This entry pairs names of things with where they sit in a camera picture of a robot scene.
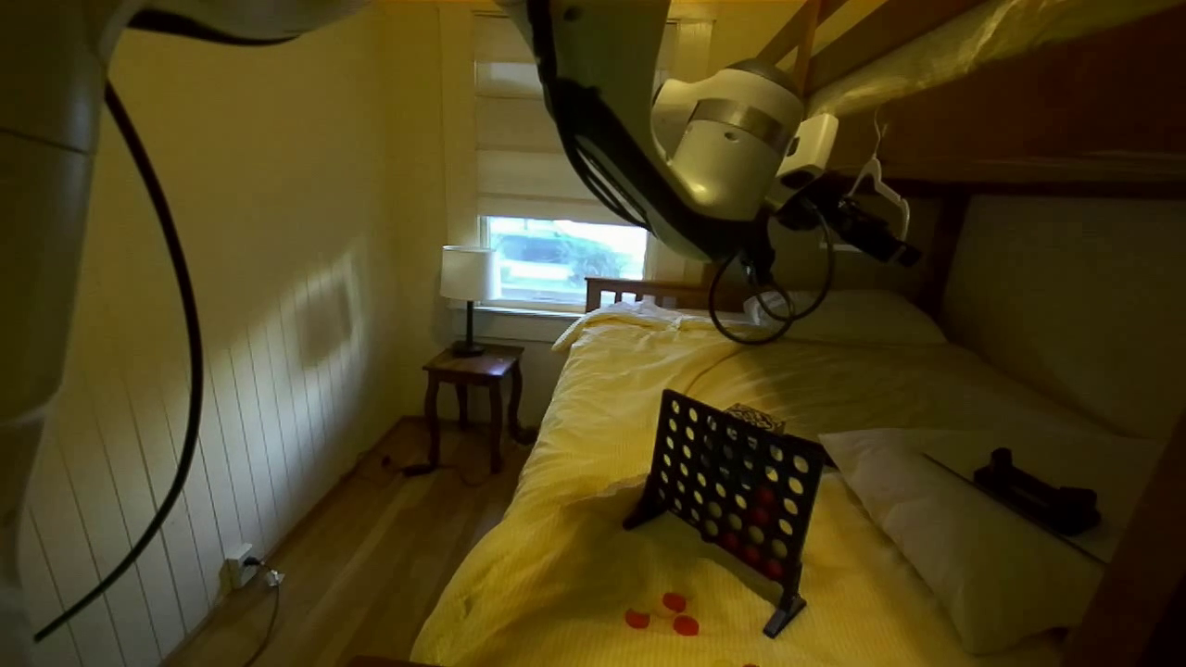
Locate window with roller blind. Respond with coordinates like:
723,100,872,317
476,15,648,312

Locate black telephone handset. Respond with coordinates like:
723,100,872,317
973,447,1101,536

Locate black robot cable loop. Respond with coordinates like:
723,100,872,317
704,220,836,348

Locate wall socket with plug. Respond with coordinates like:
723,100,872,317
222,544,285,590

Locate wooden bunk bed frame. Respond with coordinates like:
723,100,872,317
582,0,1186,667

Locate white pillow near grid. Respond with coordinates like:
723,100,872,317
821,430,1157,651

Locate yellow striped bed duvet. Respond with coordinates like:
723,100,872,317
414,312,1159,667

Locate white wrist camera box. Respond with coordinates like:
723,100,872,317
777,113,836,186

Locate white pillow at headboard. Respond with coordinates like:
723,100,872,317
791,287,945,346

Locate red game disc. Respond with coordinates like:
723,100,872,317
624,609,651,631
661,591,688,612
671,616,699,636

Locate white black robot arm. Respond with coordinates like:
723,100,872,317
0,0,758,297

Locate wooden bedside table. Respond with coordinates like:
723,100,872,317
422,346,530,470

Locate white plastic clothes hanger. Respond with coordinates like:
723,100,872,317
844,113,914,239

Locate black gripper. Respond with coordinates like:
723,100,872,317
774,178,924,265

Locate white shade table lamp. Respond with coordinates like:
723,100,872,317
440,244,488,354

